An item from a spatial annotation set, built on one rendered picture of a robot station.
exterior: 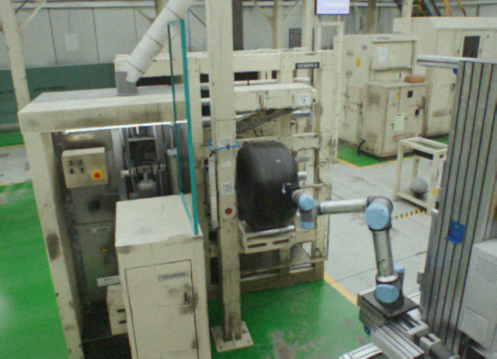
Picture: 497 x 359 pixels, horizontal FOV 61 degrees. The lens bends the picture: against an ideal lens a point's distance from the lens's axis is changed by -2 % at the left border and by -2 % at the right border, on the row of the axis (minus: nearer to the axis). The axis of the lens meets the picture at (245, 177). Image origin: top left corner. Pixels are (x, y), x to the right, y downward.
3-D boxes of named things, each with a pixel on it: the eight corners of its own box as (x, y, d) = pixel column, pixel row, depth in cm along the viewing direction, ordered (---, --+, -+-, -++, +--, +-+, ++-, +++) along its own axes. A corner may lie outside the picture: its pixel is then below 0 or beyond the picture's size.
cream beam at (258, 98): (227, 114, 281) (227, 92, 276) (220, 108, 304) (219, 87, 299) (313, 108, 295) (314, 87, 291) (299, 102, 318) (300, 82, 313)
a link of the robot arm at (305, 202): (302, 213, 224) (300, 198, 222) (294, 207, 234) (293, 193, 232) (316, 210, 226) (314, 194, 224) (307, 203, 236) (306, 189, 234)
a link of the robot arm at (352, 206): (394, 188, 222) (309, 196, 248) (390, 196, 213) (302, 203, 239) (398, 209, 224) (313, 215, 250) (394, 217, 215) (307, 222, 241)
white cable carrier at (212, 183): (212, 228, 277) (209, 158, 261) (211, 224, 282) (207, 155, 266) (219, 227, 278) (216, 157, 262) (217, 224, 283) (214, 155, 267)
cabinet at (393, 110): (381, 162, 705) (387, 86, 663) (359, 154, 755) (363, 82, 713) (421, 155, 742) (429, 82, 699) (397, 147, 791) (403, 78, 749)
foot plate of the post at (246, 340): (217, 353, 301) (217, 348, 300) (210, 329, 326) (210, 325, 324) (254, 345, 308) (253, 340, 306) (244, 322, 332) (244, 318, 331)
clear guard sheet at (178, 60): (194, 235, 199) (179, 19, 167) (179, 193, 249) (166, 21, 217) (198, 235, 199) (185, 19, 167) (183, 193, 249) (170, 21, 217)
